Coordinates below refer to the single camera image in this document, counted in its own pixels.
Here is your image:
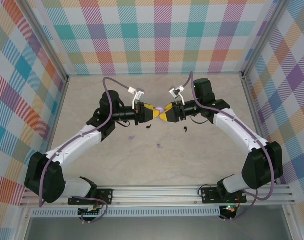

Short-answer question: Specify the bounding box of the white slotted cable duct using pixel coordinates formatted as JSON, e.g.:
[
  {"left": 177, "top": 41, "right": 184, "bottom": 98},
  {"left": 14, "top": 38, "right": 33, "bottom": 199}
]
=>
[{"left": 31, "top": 206, "right": 221, "bottom": 218}]

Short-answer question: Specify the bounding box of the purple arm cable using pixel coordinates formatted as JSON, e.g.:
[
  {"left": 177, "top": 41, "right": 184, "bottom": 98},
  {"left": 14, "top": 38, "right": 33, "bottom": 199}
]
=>
[
  {"left": 185, "top": 71, "right": 277, "bottom": 222},
  {"left": 38, "top": 77, "right": 132, "bottom": 225}
]

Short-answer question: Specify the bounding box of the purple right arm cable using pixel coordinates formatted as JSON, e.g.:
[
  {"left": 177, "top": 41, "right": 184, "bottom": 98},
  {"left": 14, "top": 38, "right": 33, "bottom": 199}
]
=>
[{"left": 185, "top": 71, "right": 277, "bottom": 222}]

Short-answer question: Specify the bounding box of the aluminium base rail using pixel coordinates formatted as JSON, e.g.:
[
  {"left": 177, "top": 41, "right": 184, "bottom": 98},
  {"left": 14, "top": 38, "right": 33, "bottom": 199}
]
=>
[{"left": 20, "top": 184, "right": 294, "bottom": 207}]

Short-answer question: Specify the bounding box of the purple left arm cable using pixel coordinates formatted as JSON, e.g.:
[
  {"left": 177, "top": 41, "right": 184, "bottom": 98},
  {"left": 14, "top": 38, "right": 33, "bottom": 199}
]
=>
[{"left": 38, "top": 77, "right": 132, "bottom": 225}]

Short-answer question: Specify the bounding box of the aluminium frame post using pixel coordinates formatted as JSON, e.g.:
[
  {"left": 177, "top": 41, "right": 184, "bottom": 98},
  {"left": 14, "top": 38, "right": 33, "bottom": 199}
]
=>
[
  {"left": 240, "top": 0, "right": 280, "bottom": 80},
  {"left": 23, "top": 0, "right": 69, "bottom": 82}
]

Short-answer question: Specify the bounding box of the small LED circuit board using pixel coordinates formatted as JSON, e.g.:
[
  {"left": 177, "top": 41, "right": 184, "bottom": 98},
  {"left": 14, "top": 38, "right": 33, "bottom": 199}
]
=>
[{"left": 222, "top": 204, "right": 237, "bottom": 214}]

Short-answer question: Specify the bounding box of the black terminal block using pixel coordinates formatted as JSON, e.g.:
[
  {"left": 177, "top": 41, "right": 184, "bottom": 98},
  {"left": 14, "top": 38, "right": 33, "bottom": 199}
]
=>
[{"left": 78, "top": 206, "right": 102, "bottom": 217}]

